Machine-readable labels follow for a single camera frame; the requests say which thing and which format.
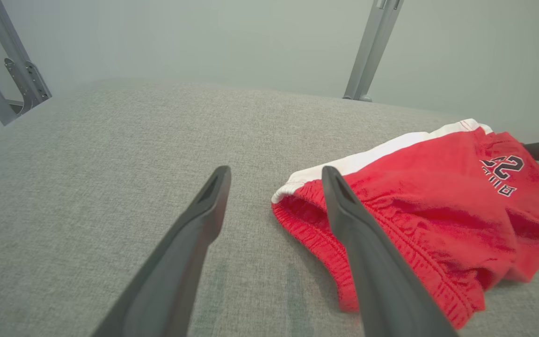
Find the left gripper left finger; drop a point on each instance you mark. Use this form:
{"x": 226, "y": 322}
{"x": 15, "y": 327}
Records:
{"x": 176, "y": 267}

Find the dark grey hinge bracket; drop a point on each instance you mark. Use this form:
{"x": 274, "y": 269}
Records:
{"x": 28, "y": 84}

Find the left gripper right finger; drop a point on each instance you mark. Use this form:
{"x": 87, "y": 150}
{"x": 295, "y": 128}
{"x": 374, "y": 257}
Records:
{"x": 377, "y": 281}

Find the red shorts white trim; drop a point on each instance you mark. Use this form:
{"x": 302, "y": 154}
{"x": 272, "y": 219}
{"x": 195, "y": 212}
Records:
{"x": 438, "y": 201}

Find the plain grey metal post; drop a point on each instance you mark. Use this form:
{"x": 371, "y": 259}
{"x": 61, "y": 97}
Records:
{"x": 372, "y": 47}

